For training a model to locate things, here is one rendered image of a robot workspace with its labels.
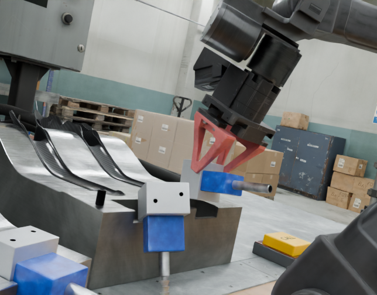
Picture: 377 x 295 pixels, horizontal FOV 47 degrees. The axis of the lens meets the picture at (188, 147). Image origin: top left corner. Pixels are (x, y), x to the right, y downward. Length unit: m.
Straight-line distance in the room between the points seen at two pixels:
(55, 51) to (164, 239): 1.00
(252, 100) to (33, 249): 0.32
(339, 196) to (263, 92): 6.99
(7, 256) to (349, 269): 0.26
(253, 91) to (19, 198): 0.35
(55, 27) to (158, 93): 7.33
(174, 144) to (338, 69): 4.39
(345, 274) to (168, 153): 4.56
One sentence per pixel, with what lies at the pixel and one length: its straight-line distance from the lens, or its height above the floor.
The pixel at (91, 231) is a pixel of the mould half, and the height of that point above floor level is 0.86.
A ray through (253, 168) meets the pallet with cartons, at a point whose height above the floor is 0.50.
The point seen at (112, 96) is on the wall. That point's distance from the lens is 8.13.
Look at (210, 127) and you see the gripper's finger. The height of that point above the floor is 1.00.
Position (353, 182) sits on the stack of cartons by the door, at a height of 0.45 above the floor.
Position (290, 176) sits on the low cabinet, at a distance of 7.92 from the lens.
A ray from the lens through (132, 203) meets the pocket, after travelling 0.56.
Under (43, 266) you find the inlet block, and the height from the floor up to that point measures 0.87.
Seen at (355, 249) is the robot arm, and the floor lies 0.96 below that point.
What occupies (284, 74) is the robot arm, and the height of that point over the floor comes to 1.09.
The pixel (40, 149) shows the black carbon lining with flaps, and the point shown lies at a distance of 0.73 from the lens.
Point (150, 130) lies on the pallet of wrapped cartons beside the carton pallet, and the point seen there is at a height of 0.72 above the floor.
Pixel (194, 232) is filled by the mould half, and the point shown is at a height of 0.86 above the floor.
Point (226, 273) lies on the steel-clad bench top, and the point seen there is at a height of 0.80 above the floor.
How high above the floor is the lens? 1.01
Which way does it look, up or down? 5 degrees down
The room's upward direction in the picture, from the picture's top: 12 degrees clockwise
